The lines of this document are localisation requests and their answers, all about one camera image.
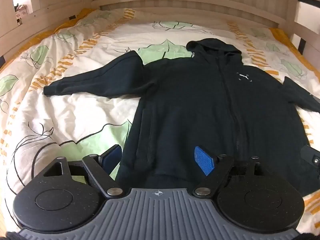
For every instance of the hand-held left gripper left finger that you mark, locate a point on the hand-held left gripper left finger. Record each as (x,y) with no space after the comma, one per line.
(113,156)

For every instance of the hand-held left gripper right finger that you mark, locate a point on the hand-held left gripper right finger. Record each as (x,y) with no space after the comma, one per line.
(203,160)

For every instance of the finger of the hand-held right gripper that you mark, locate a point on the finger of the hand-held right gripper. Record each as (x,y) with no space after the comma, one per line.
(311,155)

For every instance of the black zip hoodie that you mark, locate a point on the black zip hoodie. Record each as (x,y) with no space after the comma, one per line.
(200,100)

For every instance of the leaf print duvet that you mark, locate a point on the leaf print duvet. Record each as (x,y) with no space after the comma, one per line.
(75,110)

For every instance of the small white printed box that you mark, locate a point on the small white printed box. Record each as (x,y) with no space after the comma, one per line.
(20,13)

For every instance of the light wooden bed frame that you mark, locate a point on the light wooden bed frame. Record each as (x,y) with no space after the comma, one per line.
(190,2)

